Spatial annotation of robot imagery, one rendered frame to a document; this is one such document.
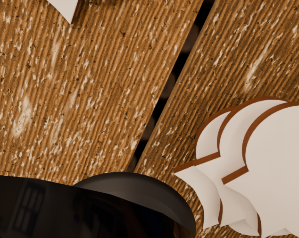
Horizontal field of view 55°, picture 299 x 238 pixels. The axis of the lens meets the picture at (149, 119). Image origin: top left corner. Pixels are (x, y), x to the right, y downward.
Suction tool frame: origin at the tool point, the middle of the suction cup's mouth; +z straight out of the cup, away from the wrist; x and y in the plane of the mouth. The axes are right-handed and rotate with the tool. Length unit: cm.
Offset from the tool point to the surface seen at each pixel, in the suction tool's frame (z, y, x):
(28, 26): 18.4, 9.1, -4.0
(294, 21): 18.4, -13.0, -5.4
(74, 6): 17.3, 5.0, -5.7
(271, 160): 14.0, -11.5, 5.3
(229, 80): 18.4, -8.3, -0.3
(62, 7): 17.3, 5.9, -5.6
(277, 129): 14.0, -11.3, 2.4
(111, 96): 18.4, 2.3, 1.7
